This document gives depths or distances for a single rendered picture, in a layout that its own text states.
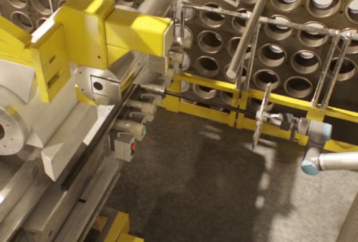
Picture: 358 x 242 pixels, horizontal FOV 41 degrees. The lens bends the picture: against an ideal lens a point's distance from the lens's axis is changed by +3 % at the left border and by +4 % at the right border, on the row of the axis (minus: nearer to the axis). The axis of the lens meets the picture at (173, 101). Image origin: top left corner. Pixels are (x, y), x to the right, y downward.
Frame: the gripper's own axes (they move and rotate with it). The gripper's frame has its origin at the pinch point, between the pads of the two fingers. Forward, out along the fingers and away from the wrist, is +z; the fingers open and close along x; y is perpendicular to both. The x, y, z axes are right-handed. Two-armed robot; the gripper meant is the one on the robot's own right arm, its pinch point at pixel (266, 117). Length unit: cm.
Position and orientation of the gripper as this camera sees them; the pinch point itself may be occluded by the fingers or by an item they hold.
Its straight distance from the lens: 267.3
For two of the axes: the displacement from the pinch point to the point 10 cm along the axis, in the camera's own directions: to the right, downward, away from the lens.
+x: -1.0, -4.2, -9.0
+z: -9.5, -2.4, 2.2
